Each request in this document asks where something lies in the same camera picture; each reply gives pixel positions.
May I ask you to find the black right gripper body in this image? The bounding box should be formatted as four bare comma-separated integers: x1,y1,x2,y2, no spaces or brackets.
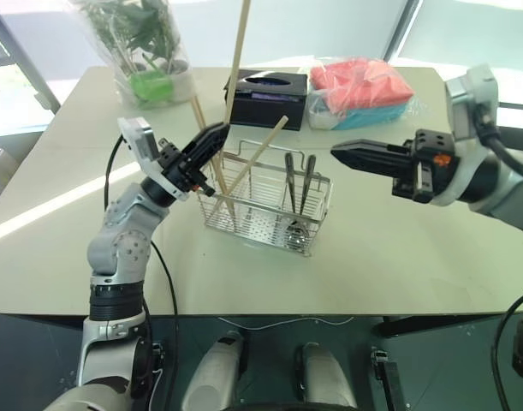
390,128,461,205

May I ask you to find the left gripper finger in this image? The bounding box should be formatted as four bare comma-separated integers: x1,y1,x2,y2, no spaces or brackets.
183,122,229,158
192,123,232,171

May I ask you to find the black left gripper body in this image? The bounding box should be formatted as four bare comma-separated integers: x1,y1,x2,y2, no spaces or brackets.
157,137,216,201

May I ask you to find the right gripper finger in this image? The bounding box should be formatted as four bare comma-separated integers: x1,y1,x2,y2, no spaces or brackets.
334,154,417,177
330,138,416,163

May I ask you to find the cyan folded cloth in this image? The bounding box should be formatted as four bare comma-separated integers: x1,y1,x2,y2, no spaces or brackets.
329,99,411,132

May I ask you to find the clear plastic cloth bag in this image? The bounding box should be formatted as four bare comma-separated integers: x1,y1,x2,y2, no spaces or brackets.
305,54,421,133

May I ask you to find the red folded cloth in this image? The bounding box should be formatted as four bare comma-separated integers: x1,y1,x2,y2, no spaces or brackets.
309,57,416,113

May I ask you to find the black tissue box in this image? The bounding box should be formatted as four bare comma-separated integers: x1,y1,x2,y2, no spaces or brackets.
223,68,310,132

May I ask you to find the stainless steel fork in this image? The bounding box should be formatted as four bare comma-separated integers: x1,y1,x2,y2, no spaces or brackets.
282,152,300,226

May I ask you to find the potted plant in plastic wrap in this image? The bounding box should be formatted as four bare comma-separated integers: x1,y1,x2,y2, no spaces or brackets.
67,0,199,111

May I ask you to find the potted green artificial plant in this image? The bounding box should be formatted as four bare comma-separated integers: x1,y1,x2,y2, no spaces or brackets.
74,0,196,106

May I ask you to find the grey rounded shell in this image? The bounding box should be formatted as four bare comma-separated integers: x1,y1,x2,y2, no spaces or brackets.
182,329,250,411
294,341,359,411

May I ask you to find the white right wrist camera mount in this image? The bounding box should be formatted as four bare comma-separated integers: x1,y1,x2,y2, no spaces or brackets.
430,143,487,209

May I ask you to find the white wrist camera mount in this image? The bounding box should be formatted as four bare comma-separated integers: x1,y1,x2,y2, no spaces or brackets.
116,116,189,203
430,143,487,209

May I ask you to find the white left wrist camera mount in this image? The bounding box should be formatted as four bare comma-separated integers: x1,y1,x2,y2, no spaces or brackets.
116,116,189,203

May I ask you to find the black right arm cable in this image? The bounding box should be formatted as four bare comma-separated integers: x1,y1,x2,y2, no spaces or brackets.
472,102,523,411

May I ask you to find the metal wire cutlery basket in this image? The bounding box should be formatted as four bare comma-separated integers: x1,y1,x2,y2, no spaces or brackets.
196,138,335,259

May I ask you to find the dark window frame post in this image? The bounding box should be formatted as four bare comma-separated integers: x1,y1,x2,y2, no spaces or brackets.
0,0,62,116
383,0,421,62

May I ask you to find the black table frame bar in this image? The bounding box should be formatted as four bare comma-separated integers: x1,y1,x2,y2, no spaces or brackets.
373,313,515,340

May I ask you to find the thin white floor cable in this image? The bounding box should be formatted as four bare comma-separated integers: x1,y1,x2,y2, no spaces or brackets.
217,315,356,331

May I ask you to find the black metal bracket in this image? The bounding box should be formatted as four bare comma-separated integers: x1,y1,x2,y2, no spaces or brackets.
369,345,407,411

